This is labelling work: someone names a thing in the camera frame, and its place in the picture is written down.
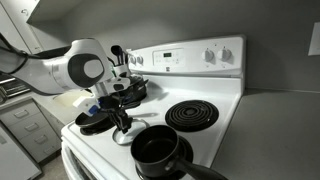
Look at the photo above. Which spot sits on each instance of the white wall cabinet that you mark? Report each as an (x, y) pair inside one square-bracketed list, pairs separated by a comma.
[(20, 16)]

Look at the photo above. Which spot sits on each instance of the white utensil holder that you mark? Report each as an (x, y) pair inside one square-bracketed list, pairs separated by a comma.
[(121, 70)]

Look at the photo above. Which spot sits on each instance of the white electric stove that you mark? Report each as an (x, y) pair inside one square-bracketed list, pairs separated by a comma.
[(206, 86)]

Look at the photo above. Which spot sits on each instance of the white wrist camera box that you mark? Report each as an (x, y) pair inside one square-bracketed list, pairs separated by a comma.
[(83, 102)]

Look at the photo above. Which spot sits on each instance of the gray cabinet drawer front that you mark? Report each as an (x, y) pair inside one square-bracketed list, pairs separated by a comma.
[(41, 141), (20, 113), (31, 126)]

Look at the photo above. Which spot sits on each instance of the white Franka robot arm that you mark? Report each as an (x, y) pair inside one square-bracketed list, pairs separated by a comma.
[(50, 73)]

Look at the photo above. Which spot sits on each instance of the glass lid with black knob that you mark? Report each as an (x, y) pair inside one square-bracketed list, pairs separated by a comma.
[(133, 135)]

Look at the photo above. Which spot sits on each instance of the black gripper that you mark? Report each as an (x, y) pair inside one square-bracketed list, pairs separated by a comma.
[(111, 101)]

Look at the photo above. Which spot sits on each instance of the cream kitchen sink basin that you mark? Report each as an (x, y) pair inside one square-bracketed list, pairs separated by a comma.
[(71, 98)]

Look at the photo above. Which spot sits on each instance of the black coil stove burner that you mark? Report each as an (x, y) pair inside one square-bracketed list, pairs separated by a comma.
[(96, 129), (191, 115)]

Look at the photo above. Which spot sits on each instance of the white wall outlet plate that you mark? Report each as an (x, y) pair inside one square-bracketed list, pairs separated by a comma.
[(314, 38)]

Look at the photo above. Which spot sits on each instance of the white appliance front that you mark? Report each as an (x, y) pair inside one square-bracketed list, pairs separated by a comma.
[(15, 160)]

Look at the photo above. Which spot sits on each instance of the metal dish rack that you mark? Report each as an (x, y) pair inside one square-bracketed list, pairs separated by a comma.
[(13, 87)]

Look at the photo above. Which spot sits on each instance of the white stove control knob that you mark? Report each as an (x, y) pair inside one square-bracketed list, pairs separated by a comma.
[(207, 55), (224, 54), (132, 60), (140, 60)]

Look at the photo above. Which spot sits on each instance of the black frying pan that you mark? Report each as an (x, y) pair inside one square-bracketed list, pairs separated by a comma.
[(88, 119)]

